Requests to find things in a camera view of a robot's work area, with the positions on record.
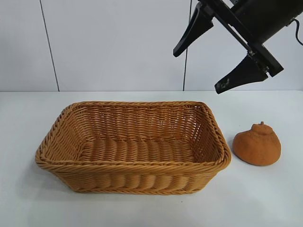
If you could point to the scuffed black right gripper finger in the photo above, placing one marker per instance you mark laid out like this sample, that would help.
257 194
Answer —
243 73

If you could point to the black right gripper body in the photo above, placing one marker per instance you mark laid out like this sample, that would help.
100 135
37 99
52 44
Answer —
258 19

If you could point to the clean black right gripper finger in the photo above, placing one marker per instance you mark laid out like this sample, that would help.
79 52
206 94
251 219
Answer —
196 26

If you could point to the orange knobbed toy orange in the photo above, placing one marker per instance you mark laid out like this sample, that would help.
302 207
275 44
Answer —
255 149

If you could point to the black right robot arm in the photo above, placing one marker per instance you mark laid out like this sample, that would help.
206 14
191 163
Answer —
297 9

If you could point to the brown woven wicker basket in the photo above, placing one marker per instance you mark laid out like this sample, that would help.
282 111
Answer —
132 175

